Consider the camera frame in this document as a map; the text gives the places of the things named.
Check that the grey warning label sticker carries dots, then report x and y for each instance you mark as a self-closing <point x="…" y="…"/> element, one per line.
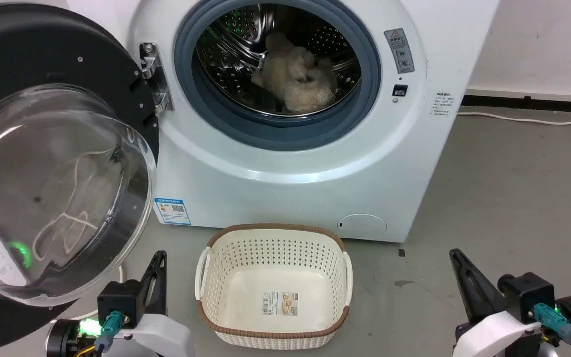
<point x="399" y="50"/>

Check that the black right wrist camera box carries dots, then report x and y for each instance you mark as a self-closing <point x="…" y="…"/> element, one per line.
<point x="528" y="295"/>

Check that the paper product label sticker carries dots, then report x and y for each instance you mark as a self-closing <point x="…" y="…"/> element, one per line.
<point x="280" y="303"/>

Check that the blue energy label sticker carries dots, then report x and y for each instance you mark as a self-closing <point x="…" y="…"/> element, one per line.
<point x="172" y="211"/>

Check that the black door latch slot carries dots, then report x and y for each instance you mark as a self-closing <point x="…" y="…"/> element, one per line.
<point x="400" y="90"/>

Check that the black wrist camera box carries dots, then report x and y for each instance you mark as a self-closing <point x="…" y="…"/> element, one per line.
<point x="119" y="300"/>
<point x="528" y="295"/>

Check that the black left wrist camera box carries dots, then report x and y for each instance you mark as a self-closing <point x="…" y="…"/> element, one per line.
<point x="119" y="300"/>

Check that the white front-load washing machine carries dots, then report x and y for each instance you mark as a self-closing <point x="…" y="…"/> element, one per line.
<point x="290" y="198"/>

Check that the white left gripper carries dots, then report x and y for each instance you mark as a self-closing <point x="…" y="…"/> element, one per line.
<point x="161" y="337"/>

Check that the round white filter cover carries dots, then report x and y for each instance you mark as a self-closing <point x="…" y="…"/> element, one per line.
<point x="362" y="226"/>

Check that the perforated steel washer drum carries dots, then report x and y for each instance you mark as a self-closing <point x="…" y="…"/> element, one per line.
<point x="236" y="29"/>

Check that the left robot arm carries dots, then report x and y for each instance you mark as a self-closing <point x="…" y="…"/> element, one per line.
<point x="60" y="339"/>

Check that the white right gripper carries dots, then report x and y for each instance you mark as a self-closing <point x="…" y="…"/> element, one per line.
<point x="493" y="337"/>

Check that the beige fluffy plush toy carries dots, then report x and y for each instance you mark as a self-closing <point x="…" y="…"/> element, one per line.
<point x="295" y="74"/>

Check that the white laundry basket brown rim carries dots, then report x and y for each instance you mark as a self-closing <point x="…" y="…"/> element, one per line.
<point x="226" y="267"/>

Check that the small printed text label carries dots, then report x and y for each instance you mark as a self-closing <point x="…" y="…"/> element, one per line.
<point x="443" y="103"/>

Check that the black baseboard strip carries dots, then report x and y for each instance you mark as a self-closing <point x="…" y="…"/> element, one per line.
<point x="538" y="103"/>

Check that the black round glass washer door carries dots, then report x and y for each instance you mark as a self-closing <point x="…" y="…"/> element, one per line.
<point x="42" y="49"/>

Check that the metal door hinge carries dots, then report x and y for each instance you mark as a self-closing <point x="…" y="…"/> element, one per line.
<point x="155" y="79"/>

